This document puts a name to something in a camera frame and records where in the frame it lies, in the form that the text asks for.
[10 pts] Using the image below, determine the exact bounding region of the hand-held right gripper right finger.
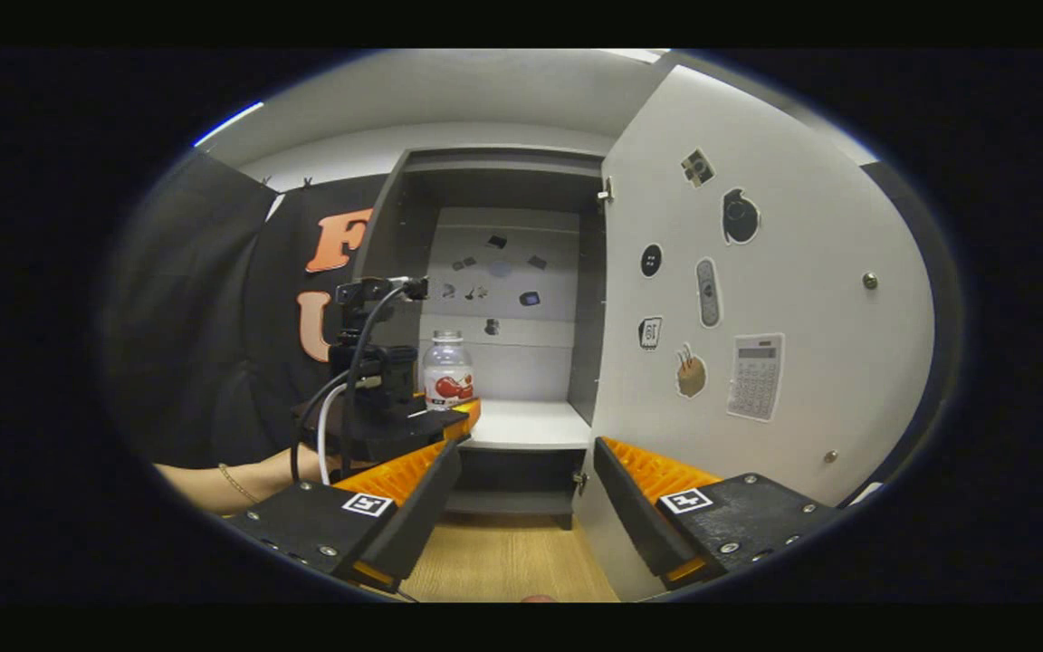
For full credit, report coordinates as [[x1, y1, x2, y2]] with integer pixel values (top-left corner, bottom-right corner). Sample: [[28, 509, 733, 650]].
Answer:
[[592, 436, 839, 590]]

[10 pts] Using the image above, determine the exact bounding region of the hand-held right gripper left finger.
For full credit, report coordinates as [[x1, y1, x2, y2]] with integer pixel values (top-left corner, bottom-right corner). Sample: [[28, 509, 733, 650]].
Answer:
[[223, 439, 468, 594]]

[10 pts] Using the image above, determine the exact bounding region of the clear plastic bottle red label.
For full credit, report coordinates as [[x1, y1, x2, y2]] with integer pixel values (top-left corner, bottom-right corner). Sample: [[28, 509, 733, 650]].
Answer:
[[422, 330, 475, 413]]

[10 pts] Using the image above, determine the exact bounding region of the light grey cabinet door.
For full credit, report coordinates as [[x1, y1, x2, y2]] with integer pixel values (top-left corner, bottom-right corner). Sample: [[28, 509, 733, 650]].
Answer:
[[573, 63, 937, 603]]

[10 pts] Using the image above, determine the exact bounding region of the white cabinet shelf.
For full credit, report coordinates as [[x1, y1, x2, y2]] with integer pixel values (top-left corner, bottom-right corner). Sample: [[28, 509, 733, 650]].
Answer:
[[460, 399, 593, 452]]

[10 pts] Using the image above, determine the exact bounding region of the dark grey cabinet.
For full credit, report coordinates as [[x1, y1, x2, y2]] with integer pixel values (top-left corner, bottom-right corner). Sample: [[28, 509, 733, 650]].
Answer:
[[351, 147, 608, 531]]

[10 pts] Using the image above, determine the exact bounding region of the black cable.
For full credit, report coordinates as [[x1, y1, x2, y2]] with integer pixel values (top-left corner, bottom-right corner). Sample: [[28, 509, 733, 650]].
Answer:
[[289, 369, 350, 484], [340, 285, 409, 481]]

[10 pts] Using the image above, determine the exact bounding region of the white cable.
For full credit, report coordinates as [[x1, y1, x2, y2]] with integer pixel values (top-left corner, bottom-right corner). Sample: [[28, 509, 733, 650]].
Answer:
[[316, 382, 350, 486]]

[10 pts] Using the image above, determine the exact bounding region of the thin gold bracelet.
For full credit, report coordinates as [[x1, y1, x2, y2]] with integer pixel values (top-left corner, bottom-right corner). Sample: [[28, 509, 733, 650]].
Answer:
[[216, 462, 262, 505]]

